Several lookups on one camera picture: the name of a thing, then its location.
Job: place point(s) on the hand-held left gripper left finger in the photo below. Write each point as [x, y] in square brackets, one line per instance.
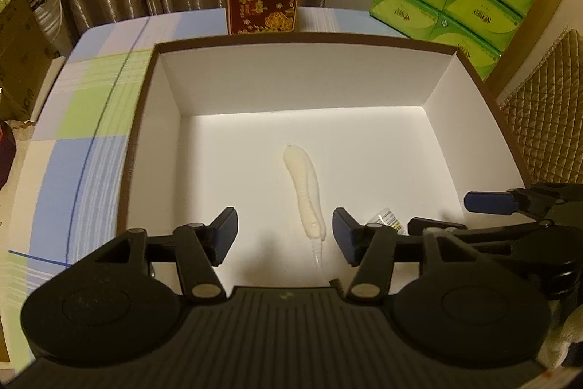
[227, 230]

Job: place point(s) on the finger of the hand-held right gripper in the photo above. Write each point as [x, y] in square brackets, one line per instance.
[489, 202]
[437, 226]

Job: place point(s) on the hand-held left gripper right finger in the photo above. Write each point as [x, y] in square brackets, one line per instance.
[344, 234]

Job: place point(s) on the small clear printed packet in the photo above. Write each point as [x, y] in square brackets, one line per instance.
[387, 219]

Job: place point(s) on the white radish toy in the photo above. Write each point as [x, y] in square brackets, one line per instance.
[300, 177]

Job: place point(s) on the brown cardboard box white inside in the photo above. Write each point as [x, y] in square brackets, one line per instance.
[255, 152]

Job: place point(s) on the person's right forearm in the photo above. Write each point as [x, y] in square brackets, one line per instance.
[567, 334]

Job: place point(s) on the silver metal container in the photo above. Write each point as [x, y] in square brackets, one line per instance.
[52, 15]

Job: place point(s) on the checked blue green tablecloth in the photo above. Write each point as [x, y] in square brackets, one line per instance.
[82, 143]

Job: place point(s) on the dark maroon bag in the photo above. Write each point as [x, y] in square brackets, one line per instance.
[5, 152]

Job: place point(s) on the brown cardboard carton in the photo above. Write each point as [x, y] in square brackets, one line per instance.
[18, 56]

